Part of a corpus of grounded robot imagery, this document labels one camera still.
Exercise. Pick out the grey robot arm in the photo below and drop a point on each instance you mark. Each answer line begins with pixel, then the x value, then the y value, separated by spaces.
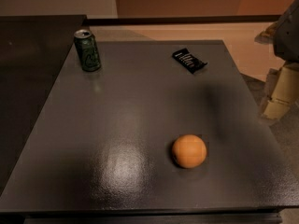
pixel 286 37

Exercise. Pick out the black snack bar wrapper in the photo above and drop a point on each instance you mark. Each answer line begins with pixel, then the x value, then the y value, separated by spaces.
pixel 187 60

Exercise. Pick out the orange fruit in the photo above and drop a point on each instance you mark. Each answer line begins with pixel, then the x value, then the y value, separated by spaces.
pixel 189 151

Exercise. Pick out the green soda can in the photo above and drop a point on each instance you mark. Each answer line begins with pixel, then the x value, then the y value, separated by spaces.
pixel 87 50

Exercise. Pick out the yellow cardboard box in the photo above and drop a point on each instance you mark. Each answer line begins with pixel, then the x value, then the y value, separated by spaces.
pixel 281 91

